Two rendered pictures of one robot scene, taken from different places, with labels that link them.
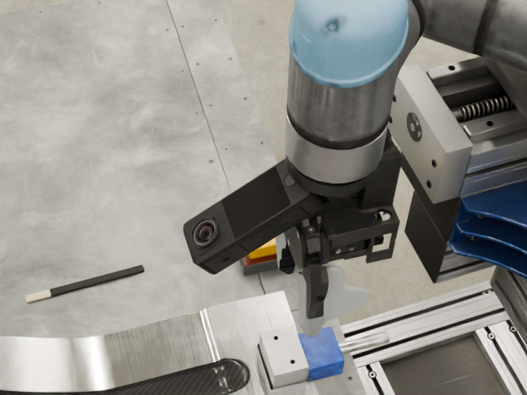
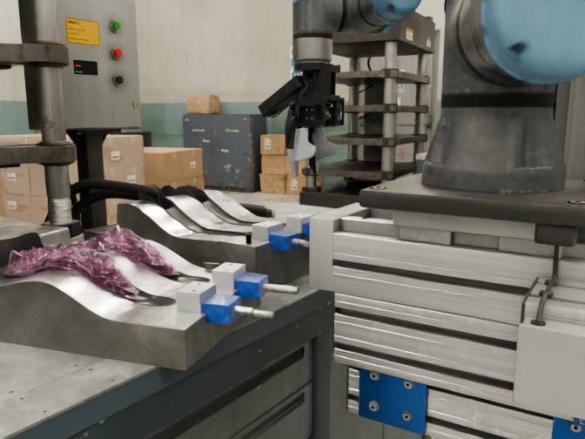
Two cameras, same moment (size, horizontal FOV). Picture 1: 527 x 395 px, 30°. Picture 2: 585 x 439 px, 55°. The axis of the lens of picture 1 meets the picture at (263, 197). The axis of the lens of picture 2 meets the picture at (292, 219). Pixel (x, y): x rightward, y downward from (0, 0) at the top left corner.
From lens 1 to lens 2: 1.13 m
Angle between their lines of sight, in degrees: 59
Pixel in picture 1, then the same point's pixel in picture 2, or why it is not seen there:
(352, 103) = (299, 10)
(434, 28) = (353, 10)
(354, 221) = (311, 97)
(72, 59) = not seen: hidden behind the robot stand
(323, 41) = not seen: outside the picture
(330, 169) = (295, 50)
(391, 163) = (326, 66)
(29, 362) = (227, 203)
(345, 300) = (305, 149)
